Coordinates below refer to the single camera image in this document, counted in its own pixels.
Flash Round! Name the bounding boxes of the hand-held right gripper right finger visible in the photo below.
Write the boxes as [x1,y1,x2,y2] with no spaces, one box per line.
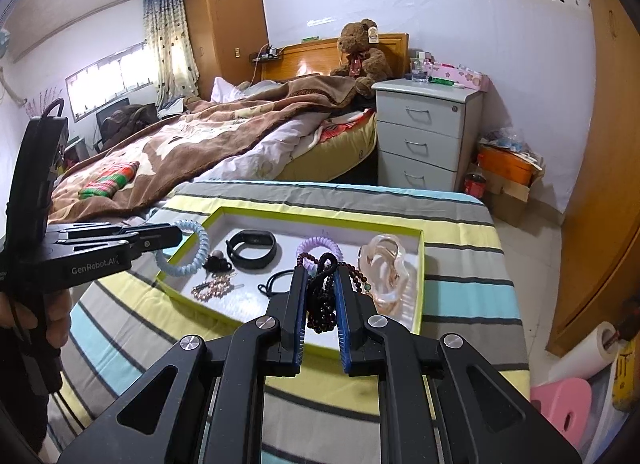
[334,264,583,464]

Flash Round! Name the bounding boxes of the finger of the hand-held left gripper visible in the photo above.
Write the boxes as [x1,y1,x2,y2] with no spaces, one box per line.
[59,224,184,268]
[49,221,142,240]

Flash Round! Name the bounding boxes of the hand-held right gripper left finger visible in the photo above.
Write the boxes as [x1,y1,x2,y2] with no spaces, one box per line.
[56,267,310,464]

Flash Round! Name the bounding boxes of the dark bead bracelet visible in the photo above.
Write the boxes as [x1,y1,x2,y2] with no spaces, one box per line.
[297,251,376,335]

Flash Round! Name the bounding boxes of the blue spiral hair tie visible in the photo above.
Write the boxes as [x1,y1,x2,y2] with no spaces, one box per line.
[154,219,210,279]

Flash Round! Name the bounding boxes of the black hair tie teal beads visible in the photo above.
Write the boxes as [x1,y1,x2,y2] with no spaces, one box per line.
[257,268,296,301]

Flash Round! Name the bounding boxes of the black hair tie with pearl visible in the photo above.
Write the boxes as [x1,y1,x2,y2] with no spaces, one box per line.
[204,250,236,275]

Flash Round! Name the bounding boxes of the purple spiral hair tie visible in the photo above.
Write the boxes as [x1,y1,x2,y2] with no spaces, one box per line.
[296,237,343,277]

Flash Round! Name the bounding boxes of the rose gold rhinestone hair clip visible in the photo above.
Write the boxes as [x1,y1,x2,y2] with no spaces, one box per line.
[192,278,246,301]

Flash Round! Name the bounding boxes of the lime green shallow box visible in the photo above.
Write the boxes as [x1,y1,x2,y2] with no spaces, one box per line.
[156,205,426,360]

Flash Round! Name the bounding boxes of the person's left hand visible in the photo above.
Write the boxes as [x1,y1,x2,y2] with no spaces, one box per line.
[0,288,72,362]

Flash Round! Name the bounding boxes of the red green striped cloth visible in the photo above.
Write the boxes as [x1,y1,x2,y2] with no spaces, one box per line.
[79,161,140,201]

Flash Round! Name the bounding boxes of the cluttered desk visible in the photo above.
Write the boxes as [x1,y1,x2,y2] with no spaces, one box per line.
[62,137,101,165]

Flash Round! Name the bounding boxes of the rose gold hair claw clip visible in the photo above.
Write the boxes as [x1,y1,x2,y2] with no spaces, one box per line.
[357,233,418,317]

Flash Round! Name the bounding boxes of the black fitness wristband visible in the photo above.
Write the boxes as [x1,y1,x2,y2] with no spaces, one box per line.
[225,229,279,270]

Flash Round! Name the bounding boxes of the black chair with clothes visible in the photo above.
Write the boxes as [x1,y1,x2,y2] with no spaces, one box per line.
[95,103,158,152]

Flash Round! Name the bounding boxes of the brown patterned blanket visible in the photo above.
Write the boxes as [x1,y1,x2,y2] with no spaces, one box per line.
[47,73,358,225]

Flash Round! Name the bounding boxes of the window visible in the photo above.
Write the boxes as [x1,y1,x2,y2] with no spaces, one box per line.
[65,42,158,122]

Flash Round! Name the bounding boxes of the gold mattress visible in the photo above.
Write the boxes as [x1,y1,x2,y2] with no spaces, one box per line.
[277,117,378,182]

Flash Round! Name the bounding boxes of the white pillow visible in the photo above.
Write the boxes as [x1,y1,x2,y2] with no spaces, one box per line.
[210,77,251,102]

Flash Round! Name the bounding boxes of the red drink bottle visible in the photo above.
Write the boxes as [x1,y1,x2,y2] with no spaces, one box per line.
[465,169,488,197]

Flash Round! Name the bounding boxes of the red patterned pillow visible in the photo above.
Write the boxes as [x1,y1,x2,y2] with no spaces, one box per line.
[317,112,376,145]

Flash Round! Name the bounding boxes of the patterned window curtain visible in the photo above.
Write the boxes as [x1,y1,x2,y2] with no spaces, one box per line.
[142,0,201,108]

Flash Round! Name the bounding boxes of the grey drawer nightstand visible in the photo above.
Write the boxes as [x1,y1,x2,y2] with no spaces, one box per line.
[371,77,485,193]

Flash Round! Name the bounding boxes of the cardboard box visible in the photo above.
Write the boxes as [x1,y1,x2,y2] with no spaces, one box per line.
[480,164,543,227]

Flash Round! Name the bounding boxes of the orange plastic bin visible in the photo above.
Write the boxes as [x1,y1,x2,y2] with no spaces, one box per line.
[477,144,535,185]

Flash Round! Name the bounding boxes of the tall wooden wardrobe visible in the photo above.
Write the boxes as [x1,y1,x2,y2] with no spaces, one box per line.
[182,0,271,100]

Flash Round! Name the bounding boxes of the pink plastic stool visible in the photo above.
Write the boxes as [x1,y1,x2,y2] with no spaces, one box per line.
[530,378,593,450]

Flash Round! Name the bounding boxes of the wooden bed headboard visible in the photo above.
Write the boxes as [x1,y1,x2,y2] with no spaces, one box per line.
[262,33,410,88]

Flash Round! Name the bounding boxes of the white paper roll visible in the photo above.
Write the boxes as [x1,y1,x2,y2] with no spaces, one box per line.
[547,321,623,385]

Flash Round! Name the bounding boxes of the small cosmetic bottles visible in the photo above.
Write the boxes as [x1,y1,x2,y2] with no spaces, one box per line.
[410,52,436,80]

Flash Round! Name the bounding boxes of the brown teddy bear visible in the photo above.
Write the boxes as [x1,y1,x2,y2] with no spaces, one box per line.
[330,19,396,98]

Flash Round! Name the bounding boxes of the pink flat box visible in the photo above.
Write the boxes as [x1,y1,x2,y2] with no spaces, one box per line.
[429,62,488,92]

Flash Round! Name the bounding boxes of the yellow object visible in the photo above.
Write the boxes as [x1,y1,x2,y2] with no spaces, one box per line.
[610,299,640,412]

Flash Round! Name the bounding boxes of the wooden door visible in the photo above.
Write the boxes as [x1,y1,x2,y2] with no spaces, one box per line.
[547,0,640,357]

